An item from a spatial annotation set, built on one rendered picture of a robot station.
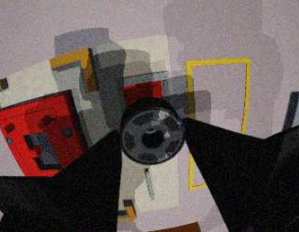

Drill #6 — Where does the black rubber tyre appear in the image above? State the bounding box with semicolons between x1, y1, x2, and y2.
119;97;185;165

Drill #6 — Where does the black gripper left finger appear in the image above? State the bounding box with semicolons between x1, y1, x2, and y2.
0;130;121;232

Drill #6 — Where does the yellow rectangular outline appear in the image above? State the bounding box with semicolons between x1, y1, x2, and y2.
185;58;251;189

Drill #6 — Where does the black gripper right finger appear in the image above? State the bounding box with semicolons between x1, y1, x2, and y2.
182;119;299;232

